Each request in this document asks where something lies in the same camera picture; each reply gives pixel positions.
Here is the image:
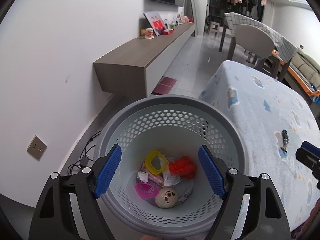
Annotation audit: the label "black cable on floor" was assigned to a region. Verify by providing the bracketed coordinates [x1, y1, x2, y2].
[67, 129, 103, 177]

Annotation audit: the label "leaning mirror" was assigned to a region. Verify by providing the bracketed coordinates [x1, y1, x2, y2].
[184, 0, 198, 37]

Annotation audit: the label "green grey sofa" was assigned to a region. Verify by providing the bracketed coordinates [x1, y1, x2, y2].
[287, 49, 319, 101]

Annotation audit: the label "checkered tablecloth dining table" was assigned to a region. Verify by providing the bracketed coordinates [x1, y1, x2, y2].
[219, 12, 298, 81]

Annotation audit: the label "framed photo red clothes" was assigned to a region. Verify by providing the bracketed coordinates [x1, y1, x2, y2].
[144, 11, 165, 36]

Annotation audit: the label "dark red floor mat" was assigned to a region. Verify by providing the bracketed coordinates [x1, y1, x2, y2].
[152, 76, 176, 95]

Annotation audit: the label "beige plush keychain toy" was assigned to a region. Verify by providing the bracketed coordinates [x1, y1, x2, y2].
[155, 187, 178, 209]

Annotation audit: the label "white red paper cup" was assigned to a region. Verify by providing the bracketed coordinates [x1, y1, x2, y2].
[144, 28, 154, 39]

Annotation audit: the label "light blue patterned table blanket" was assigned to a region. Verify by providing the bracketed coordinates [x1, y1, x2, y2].
[200, 61, 319, 229]

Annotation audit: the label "wooden tv cabinet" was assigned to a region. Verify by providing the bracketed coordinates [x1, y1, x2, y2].
[93, 23, 195, 99]

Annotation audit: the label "pink plastic mesh net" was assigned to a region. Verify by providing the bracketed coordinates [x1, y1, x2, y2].
[134, 182, 159, 199]

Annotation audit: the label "grey perforated trash basket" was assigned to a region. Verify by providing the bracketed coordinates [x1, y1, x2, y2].
[94, 95, 248, 238]

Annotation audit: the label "black toy fish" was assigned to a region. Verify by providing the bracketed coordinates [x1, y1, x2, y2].
[281, 129, 289, 153]

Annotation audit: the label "orange checkered sofa blanket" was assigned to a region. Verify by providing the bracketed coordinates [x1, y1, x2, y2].
[272, 49, 319, 100]

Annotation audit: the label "wall power socket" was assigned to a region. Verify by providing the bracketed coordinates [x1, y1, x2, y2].
[27, 135, 47, 161]

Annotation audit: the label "small grey stool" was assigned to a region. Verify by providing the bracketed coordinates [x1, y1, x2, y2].
[207, 21, 220, 36]

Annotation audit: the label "pink snack wrapper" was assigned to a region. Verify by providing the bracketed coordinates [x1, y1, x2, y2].
[137, 163, 164, 187]

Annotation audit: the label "wet wipes pack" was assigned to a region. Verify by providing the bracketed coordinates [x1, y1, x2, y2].
[162, 166, 181, 187]

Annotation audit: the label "red plastic bag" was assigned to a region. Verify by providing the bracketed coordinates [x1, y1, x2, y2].
[168, 156, 197, 179]

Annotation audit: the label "grey dining chair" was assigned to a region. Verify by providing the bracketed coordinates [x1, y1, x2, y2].
[235, 24, 274, 69]

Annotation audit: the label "red tray on cabinet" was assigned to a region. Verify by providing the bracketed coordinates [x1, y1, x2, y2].
[162, 29, 175, 35]

